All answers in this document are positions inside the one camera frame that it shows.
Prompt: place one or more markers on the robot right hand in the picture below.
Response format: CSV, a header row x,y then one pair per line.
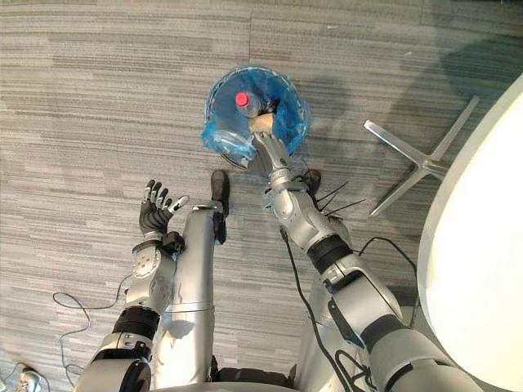
x,y
273,148

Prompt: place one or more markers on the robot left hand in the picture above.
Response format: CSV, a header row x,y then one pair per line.
x,y
154,215

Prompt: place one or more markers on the brown paper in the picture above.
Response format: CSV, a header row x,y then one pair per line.
x,y
263,121

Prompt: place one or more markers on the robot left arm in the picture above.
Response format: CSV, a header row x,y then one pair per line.
x,y
141,286

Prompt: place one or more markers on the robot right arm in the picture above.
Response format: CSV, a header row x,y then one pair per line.
x,y
347,277

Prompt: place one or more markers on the blue plastic bin bag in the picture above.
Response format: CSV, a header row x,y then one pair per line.
x,y
286,118

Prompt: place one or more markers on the small round trash bin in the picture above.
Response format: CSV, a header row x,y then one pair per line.
x,y
235,157

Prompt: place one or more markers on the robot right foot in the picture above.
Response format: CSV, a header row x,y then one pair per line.
x,y
313,179

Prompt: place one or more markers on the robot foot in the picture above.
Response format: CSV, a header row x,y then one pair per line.
x,y
313,179
220,188

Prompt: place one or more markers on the plastic bottle with red cap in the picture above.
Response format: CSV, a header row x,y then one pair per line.
x,y
247,104

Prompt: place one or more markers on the robot left leg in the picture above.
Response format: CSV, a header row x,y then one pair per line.
x,y
196,261

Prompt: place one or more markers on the robot leg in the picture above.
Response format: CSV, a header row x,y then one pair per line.
x,y
316,326
196,261

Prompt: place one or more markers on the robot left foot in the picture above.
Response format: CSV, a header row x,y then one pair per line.
x,y
220,188

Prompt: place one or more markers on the silver cross table base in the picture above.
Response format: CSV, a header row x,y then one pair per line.
x,y
425,163

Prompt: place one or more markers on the robot right leg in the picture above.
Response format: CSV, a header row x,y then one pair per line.
x,y
316,326

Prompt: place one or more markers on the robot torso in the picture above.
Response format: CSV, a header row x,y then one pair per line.
x,y
245,379

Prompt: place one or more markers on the white shoe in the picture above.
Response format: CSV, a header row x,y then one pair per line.
x,y
28,377

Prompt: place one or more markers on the white round table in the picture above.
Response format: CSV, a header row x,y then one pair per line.
x,y
478,245

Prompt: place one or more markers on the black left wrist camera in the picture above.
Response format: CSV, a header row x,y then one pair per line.
x,y
172,241

